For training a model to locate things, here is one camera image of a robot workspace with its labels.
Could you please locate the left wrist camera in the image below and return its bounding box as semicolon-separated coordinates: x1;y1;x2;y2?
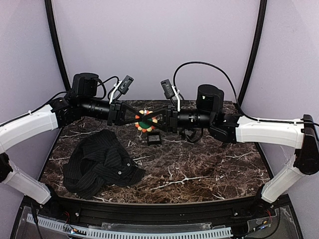
108;75;134;103

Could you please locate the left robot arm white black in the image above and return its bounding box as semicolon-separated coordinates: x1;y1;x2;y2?
0;73;150;205

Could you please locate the left black frame post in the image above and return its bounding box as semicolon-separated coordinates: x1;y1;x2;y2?
44;0;71;91

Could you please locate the flower brooch green orange yellow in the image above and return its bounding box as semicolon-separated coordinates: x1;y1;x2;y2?
135;118;158;133

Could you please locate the black pinstriped shirt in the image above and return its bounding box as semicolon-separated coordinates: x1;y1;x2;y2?
62;129;146;200

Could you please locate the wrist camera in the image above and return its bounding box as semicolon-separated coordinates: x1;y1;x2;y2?
108;75;134;103
160;79;181;112

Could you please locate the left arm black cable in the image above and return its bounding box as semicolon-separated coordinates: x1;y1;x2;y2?
24;76;120;115

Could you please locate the right black frame post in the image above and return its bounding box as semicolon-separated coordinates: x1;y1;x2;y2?
238;0;268;106

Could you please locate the white slotted cable duct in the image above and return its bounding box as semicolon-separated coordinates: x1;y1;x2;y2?
38;217;233;239

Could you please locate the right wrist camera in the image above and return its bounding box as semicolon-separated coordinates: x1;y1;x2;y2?
160;79;181;112

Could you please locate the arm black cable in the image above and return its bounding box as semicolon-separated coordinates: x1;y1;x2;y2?
173;62;319;125
24;76;120;115

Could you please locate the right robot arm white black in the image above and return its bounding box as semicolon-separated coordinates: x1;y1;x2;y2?
135;84;319;204

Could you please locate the black frame post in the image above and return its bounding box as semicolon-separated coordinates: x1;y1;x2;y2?
238;0;268;106
44;0;71;91

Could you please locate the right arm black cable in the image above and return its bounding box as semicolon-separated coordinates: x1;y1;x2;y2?
173;62;319;125

